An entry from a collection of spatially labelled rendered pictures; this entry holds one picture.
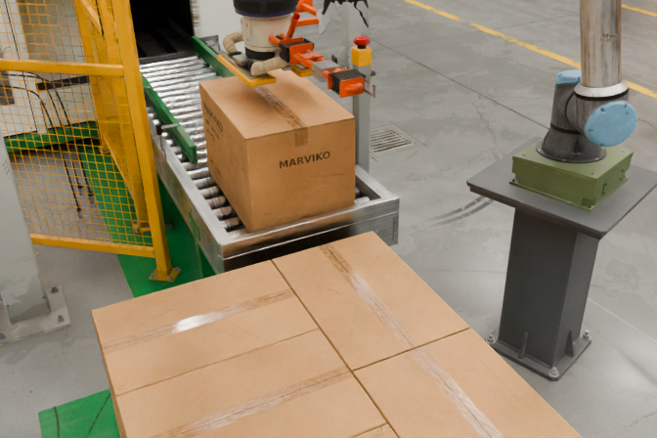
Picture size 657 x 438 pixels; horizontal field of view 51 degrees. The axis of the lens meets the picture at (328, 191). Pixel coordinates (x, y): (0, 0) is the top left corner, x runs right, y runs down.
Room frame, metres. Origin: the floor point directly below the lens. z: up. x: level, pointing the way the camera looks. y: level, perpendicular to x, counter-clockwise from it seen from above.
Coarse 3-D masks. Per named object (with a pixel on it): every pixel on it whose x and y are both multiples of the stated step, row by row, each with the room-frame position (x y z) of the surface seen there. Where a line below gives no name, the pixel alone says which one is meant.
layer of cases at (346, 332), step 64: (320, 256) 1.94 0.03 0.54; (384, 256) 1.94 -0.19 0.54; (128, 320) 1.63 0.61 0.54; (192, 320) 1.62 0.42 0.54; (256, 320) 1.62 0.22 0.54; (320, 320) 1.61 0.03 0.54; (384, 320) 1.60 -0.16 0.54; (448, 320) 1.60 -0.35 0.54; (128, 384) 1.36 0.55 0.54; (192, 384) 1.35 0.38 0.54; (256, 384) 1.35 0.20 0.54; (320, 384) 1.34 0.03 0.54; (384, 384) 1.34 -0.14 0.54; (448, 384) 1.34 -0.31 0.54; (512, 384) 1.33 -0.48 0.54
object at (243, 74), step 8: (224, 56) 2.47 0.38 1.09; (232, 56) 2.47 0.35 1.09; (224, 64) 2.42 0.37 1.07; (232, 64) 2.39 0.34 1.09; (248, 64) 2.30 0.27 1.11; (240, 72) 2.30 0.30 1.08; (248, 72) 2.28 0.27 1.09; (248, 80) 2.21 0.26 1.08; (256, 80) 2.21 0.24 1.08; (264, 80) 2.22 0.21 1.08; (272, 80) 2.24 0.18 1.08
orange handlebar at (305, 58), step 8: (304, 8) 2.72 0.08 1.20; (312, 8) 2.68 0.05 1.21; (304, 24) 2.51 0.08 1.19; (272, 40) 2.30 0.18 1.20; (296, 56) 2.12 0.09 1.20; (304, 56) 2.08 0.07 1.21; (312, 56) 2.07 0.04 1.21; (320, 56) 2.08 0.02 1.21; (304, 64) 2.07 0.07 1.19; (352, 88) 1.82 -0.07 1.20; (360, 88) 1.83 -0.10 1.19
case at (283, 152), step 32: (224, 96) 2.43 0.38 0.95; (256, 96) 2.42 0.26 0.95; (288, 96) 2.41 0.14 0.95; (320, 96) 2.40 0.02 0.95; (224, 128) 2.28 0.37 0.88; (256, 128) 2.12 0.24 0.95; (288, 128) 2.11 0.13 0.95; (320, 128) 2.15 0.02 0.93; (352, 128) 2.20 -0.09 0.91; (224, 160) 2.33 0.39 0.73; (256, 160) 2.05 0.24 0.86; (288, 160) 2.10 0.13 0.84; (320, 160) 2.15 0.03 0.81; (352, 160) 2.20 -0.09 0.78; (224, 192) 2.37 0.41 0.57; (256, 192) 2.05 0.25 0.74; (288, 192) 2.10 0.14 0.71; (320, 192) 2.14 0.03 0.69; (352, 192) 2.20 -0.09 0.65; (256, 224) 2.05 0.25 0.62
